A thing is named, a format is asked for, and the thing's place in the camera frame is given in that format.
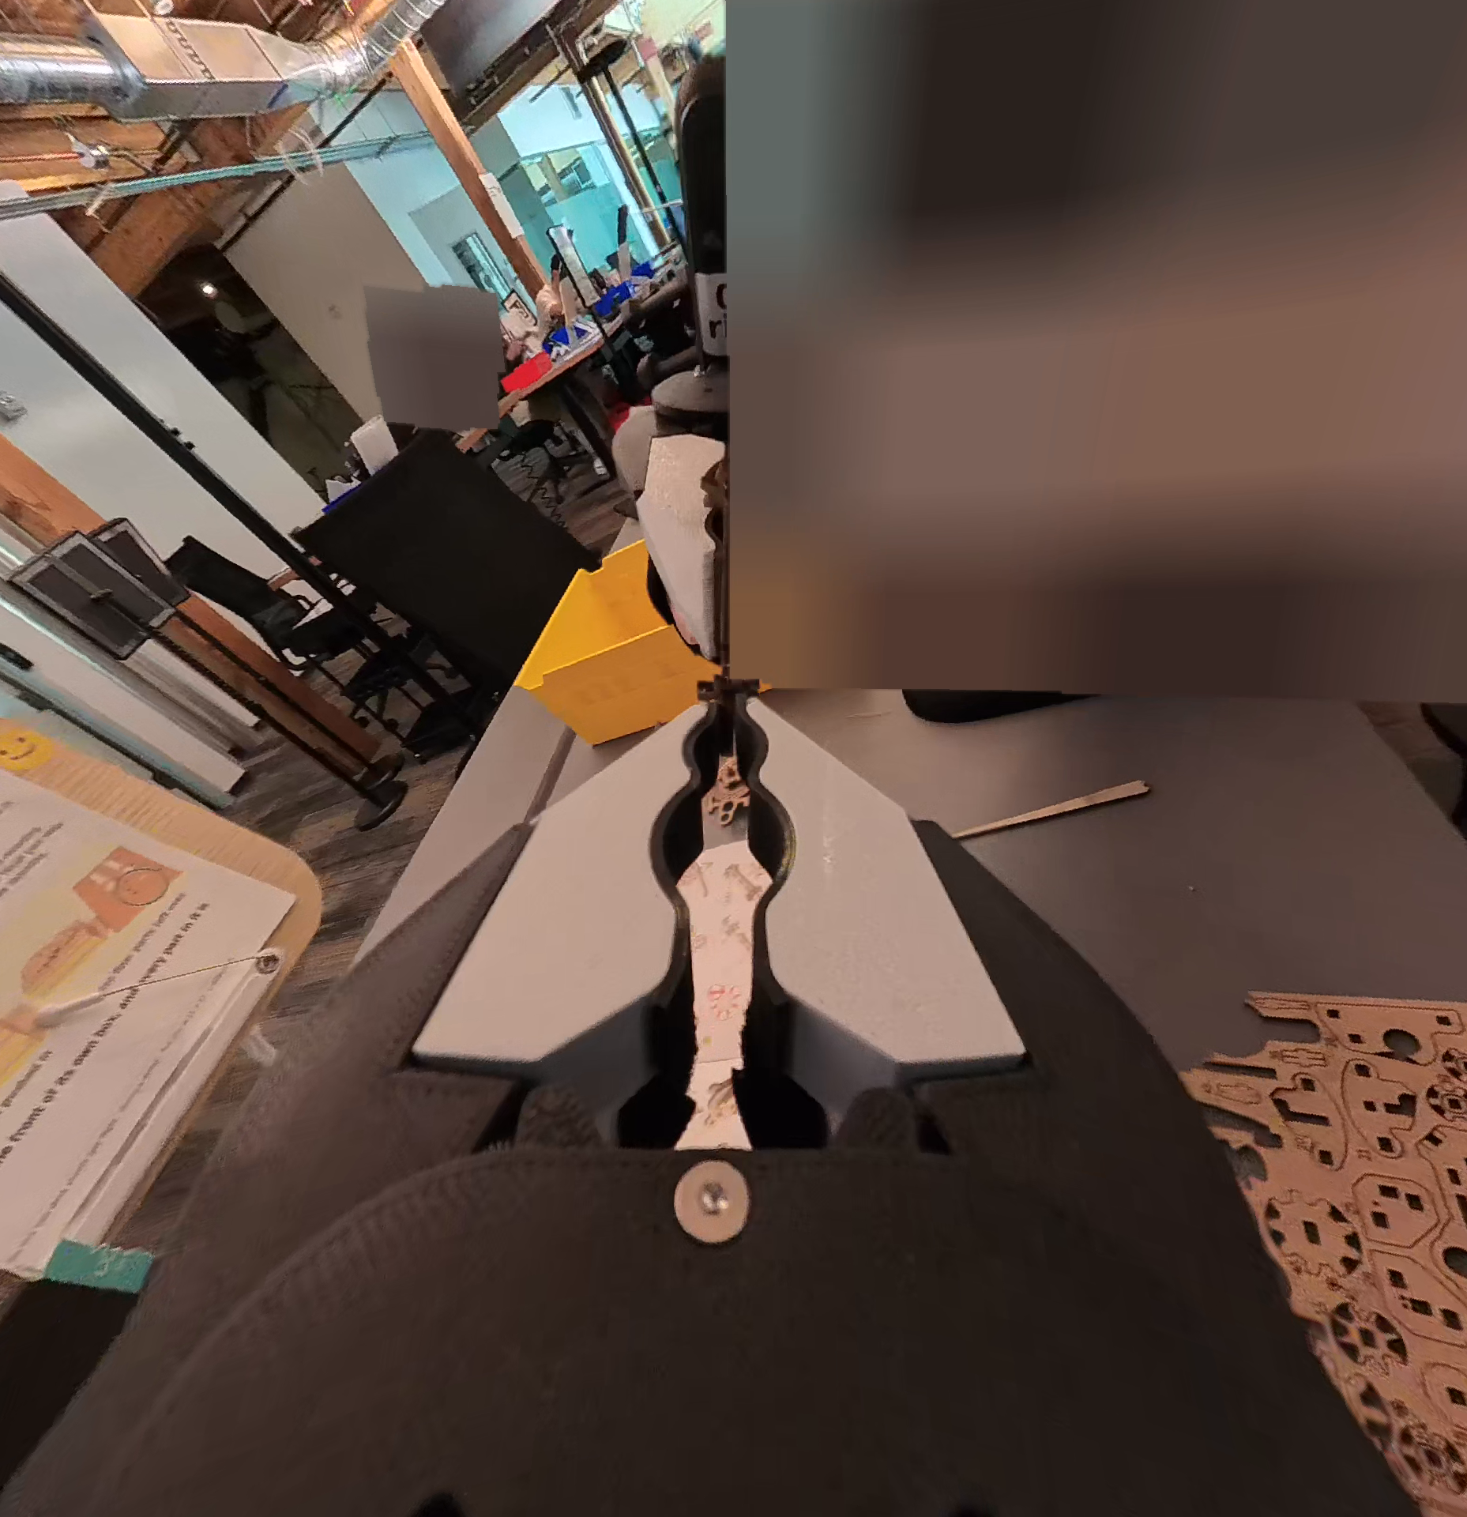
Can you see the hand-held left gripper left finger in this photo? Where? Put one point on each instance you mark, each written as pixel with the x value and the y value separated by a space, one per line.
pixel 544 949

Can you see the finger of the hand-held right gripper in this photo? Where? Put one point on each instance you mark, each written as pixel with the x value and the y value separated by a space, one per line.
pixel 680 534

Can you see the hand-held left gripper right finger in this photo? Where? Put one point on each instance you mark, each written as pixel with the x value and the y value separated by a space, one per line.
pixel 900 949

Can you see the laser-cut plywood parts sheet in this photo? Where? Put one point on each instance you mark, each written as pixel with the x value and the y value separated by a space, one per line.
pixel 1232 1091

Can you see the yellow plastic bin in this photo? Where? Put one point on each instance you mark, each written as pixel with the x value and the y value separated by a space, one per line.
pixel 603 665

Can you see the black pole stand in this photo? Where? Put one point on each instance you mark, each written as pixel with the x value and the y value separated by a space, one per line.
pixel 381 809

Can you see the blue storage bin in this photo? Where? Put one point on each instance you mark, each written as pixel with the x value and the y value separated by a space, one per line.
pixel 568 345

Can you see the red storage bin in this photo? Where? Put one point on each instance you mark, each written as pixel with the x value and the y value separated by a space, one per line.
pixel 530 377

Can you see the small wooden part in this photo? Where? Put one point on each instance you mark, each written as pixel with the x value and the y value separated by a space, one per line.
pixel 724 804

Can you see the thin flat stick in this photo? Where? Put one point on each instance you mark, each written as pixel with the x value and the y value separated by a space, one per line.
pixel 1076 804

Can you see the black draped table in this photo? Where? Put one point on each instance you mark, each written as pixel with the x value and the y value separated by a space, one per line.
pixel 449 558

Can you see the wooden column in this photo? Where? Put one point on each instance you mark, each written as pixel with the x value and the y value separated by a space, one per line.
pixel 462 155

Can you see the black textured pad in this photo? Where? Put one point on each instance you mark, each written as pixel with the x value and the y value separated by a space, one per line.
pixel 994 708

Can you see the white container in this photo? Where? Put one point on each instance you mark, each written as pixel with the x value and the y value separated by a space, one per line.
pixel 369 452

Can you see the instruction sheet on clipboard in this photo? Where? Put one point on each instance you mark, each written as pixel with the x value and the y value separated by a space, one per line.
pixel 212 818

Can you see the laminated instruction poster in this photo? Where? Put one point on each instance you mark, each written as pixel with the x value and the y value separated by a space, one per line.
pixel 118 1068

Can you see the black folding chair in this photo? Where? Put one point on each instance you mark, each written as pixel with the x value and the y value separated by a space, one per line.
pixel 229 581

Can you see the yellow smiley sticker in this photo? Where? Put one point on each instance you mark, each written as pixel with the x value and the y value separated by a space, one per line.
pixel 16 754

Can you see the black kit box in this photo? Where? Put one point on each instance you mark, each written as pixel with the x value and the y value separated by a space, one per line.
pixel 46 1365

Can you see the silver ventilation duct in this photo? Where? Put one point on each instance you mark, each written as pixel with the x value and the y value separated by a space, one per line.
pixel 153 61

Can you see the black display frame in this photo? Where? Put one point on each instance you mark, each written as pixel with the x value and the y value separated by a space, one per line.
pixel 81 593

